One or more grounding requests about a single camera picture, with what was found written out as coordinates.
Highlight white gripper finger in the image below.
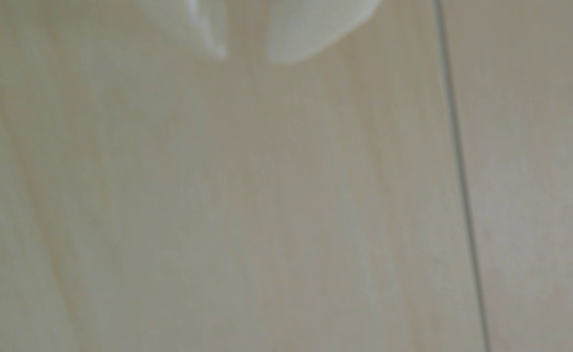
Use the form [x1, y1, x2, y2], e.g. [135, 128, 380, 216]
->
[266, 0, 383, 65]
[137, 0, 229, 60]

